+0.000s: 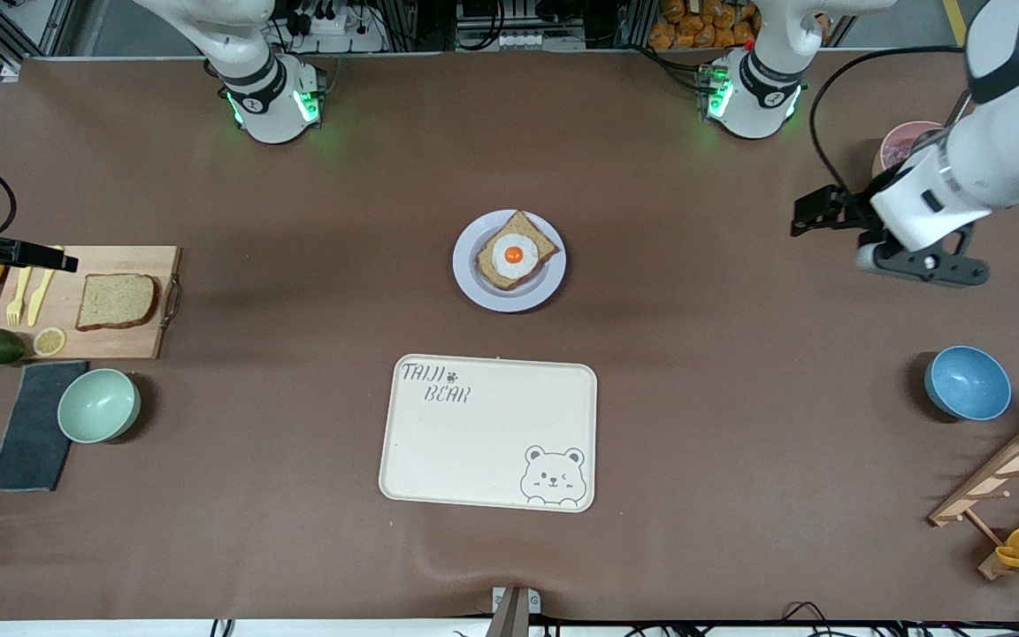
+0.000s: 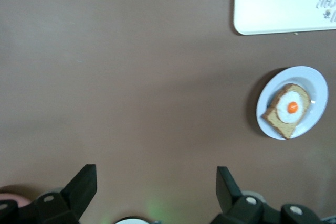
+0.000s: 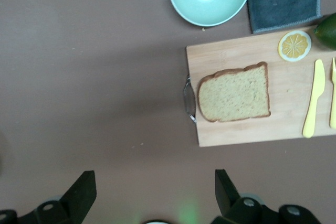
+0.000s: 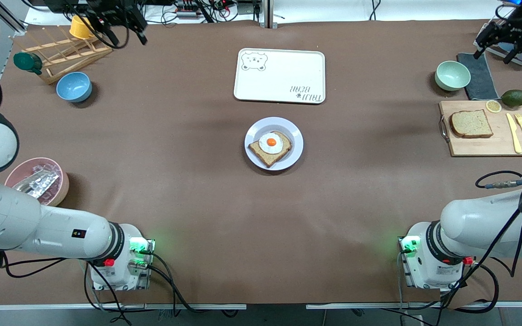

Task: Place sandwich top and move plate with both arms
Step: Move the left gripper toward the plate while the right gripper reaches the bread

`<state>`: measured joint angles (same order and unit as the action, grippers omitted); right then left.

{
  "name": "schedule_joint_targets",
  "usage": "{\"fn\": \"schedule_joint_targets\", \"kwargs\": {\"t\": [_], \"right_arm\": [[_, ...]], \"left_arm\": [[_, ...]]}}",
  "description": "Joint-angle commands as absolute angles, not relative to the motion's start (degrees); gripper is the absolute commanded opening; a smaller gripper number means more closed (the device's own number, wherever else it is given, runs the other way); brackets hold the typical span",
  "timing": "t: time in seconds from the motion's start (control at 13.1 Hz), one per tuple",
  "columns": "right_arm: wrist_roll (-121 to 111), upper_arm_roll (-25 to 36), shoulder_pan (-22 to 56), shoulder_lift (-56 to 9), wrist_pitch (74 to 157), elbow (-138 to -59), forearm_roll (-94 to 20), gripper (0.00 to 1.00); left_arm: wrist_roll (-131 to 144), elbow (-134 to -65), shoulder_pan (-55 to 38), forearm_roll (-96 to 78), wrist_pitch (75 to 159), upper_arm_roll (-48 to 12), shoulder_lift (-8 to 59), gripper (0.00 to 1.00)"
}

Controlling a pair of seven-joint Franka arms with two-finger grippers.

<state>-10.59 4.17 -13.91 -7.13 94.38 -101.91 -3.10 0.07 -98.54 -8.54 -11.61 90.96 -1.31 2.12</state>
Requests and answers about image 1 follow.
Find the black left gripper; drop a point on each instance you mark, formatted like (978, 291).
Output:
(853, 210)

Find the brown bread slice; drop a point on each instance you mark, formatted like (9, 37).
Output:
(116, 301)
(538, 235)

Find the fried egg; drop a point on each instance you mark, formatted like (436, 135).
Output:
(514, 256)

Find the round pale lilac plate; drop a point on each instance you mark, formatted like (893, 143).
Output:
(509, 299)

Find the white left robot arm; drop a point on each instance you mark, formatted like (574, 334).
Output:
(1005, 150)

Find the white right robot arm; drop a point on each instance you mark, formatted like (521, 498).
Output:
(266, 97)

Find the yellow plastic knife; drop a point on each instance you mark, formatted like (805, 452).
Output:
(39, 296)

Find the yellow plastic fork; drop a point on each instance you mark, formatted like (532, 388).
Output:
(19, 301)

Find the lemon half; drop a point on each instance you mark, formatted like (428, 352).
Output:
(49, 341)

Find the pink bowl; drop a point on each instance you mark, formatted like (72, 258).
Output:
(899, 146)

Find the wooden cutting board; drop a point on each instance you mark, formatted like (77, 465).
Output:
(120, 341)

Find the mint green bowl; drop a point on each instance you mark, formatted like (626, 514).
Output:
(98, 405)

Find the dark grey cloth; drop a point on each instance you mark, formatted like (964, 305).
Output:
(27, 433)

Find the pile of orange snacks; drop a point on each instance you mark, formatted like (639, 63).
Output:
(695, 26)

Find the blue bowl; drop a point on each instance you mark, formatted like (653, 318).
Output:
(969, 382)

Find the wooden peg rack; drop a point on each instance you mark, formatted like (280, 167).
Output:
(1005, 478)

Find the white power strip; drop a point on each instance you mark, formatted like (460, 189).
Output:
(536, 41)

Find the power strip with black plugs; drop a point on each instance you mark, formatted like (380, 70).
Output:
(328, 25)

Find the cream tray with bear print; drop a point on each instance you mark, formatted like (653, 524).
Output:
(483, 442)

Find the aluminium frame strut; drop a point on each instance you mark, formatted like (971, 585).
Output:
(14, 31)

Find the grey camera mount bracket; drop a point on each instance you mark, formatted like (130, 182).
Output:
(514, 610)

